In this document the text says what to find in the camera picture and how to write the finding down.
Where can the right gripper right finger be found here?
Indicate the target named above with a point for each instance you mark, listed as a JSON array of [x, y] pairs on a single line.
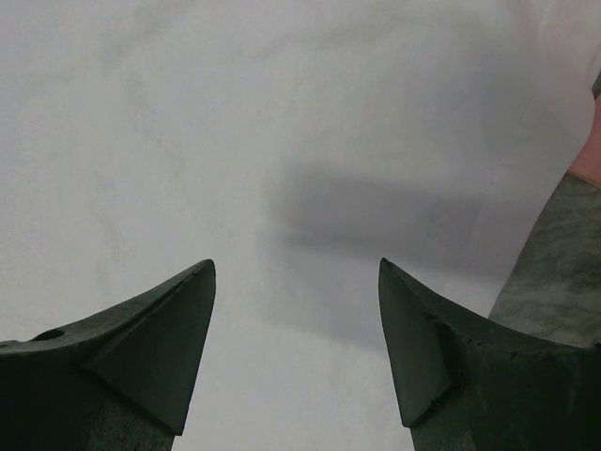
[[464, 382]]

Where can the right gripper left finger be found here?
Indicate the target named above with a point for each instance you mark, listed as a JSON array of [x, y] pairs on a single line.
[[121, 379]]

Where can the white t shirt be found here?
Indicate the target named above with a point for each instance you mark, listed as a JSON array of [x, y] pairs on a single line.
[[296, 144]]

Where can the light pink t shirt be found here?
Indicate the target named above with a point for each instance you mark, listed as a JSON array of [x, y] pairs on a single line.
[[587, 165]]

